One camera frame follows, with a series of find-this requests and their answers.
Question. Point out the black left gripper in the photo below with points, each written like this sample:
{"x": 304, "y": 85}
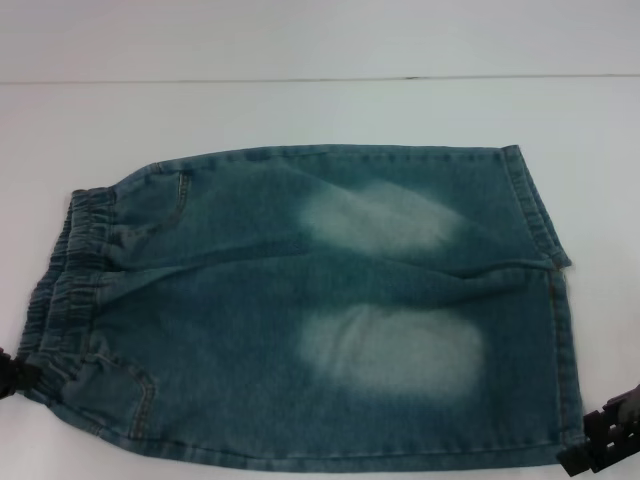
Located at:
{"x": 7, "y": 375}

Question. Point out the blue denim shorts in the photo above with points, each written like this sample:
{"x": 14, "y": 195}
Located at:
{"x": 280, "y": 300}

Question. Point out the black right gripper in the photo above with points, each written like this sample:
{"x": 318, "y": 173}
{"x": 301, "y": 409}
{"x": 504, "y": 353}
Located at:
{"x": 627, "y": 435}

